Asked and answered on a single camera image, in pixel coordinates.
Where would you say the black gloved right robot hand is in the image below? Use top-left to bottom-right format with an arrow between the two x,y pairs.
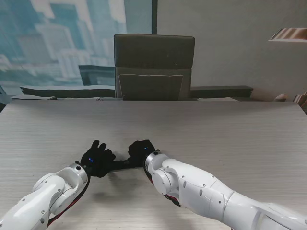
128,139 -> 157,168

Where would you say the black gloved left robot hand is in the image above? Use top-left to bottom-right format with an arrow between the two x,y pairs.
80,140 -> 117,179

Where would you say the black remote control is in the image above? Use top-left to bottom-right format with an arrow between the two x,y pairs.
110,157 -> 135,172

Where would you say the long dark low cabinet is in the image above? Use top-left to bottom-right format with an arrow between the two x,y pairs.
19,85 -> 116,99

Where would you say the grey office chair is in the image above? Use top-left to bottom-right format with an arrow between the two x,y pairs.
113,34 -> 196,101

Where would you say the grey paper sheet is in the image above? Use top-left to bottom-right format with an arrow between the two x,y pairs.
11,95 -> 58,101

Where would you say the short dark low cabinet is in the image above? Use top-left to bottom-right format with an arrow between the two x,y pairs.
190,86 -> 254,99

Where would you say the dark object at table corner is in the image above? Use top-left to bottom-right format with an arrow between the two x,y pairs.
0,85 -> 7,113

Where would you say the brown wooden furniture edge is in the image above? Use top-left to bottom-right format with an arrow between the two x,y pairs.
294,92 -> 307,112

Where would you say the red black left arm cable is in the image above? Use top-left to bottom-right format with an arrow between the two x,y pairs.
47,176 -> 91,227

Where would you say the dark window frame post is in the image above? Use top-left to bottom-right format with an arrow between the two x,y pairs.
152,0 -> 158,36

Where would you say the wooden wall shelf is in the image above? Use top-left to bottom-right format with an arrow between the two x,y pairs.
268,28 -> 307,43

